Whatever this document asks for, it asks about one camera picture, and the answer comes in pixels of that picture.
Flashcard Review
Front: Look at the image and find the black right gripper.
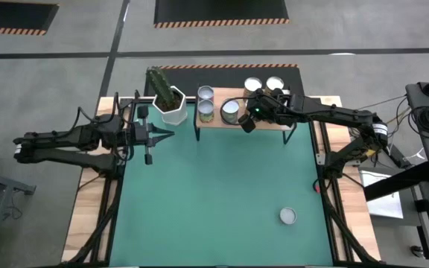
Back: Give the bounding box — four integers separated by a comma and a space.
238, 88, 297, 133

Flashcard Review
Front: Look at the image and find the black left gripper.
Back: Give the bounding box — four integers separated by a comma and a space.
123, 105, 176, 166

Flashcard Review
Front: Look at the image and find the tall orange pineapple can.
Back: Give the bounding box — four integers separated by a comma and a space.
265, 75, 285, 92

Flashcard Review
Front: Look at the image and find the orange green beans can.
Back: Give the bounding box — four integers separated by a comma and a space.
243, 76, 263, 94

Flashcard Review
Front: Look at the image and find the wide silver-lid tin can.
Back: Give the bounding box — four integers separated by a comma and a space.
220, 98, 241, 126

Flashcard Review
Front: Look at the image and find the green can with red swirls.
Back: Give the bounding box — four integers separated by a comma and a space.
197, 99, 215, 124

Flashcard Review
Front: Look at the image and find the teal pink chicken soup can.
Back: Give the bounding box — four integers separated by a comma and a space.
197, 85, 215, 101

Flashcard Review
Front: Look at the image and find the short yellow pineapple rings can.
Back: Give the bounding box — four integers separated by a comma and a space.
279, 206, 298, 226

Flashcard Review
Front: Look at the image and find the green cactus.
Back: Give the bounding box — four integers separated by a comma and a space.
145, 66, 177, 109

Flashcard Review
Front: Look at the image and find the black hazard-striped floor mat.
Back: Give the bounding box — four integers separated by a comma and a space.
0, 0, 60, 36
145, 63, 305, 97
153, 0, 290, 29

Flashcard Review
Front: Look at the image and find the teal table mat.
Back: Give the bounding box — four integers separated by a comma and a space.
109, 103, 334, 267

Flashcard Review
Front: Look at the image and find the black cross beam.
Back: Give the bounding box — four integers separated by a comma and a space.
363, 160, 429, 202

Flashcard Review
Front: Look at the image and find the white sheet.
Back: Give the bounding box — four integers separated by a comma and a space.
358, 169, 404, 220

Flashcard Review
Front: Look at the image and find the wooden shelf with black frame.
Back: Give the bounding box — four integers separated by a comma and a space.
194, 87, 299, 144

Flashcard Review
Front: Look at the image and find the black aluminium rig frame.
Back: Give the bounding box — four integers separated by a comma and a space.
61, 95, 383, 268

